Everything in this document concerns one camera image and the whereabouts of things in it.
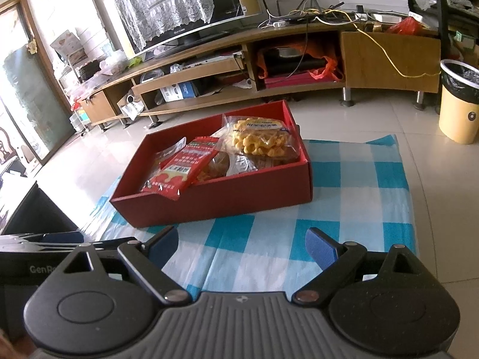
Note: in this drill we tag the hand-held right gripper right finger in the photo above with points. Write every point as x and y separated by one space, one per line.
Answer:
322 248

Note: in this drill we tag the black shelf rack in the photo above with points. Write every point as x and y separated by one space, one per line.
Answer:
444 18

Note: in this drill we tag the black router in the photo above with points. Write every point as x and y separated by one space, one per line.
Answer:
299 18

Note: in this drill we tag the blue checkered tablecloth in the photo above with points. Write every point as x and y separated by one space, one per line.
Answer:
262 239

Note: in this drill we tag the red snack packet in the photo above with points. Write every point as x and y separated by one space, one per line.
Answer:
183 168

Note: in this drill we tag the white plastic bag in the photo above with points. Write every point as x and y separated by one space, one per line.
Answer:
131 108

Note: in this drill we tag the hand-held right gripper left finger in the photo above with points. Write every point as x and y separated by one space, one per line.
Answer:
162 245

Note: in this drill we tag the red cardboard box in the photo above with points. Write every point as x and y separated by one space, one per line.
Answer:
243 194

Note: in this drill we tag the glass sliding door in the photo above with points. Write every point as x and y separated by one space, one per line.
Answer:
30 93

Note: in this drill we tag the orange plastic bag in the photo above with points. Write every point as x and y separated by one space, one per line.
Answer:
329 69

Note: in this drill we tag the yellow trash bin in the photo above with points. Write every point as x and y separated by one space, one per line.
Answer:
456 119

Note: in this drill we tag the black chair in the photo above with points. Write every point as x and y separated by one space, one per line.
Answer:
37 213

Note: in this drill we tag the white and blue box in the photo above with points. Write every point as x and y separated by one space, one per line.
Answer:
179 92

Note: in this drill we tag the white lace cloth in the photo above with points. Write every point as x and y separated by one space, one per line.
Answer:
168 3

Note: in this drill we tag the printed cardboard box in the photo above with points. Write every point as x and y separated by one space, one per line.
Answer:
69 46

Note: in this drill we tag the wooden television cabinet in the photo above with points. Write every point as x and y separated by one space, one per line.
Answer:
374 63

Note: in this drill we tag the waffle packet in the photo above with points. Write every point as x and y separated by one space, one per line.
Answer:
262 138

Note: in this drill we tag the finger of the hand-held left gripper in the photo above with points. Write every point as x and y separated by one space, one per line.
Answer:
63 237

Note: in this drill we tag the black basket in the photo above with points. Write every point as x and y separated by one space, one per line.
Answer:
89 70

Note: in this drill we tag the white storage cart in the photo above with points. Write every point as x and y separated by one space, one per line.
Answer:
80 119

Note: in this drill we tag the red plastic bag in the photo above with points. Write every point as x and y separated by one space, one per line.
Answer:
406 26

